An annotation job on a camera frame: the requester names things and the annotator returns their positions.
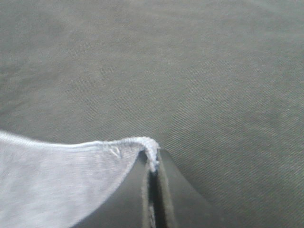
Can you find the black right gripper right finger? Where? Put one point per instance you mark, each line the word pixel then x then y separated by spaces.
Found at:
pixel 177 203

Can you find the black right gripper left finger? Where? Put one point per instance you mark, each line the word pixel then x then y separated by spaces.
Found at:
pixel 131 205

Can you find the grey towel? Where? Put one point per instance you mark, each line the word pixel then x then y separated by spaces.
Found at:
pixel 50 185

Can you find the black table cloth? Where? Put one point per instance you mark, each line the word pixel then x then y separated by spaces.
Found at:
pixel 218 83

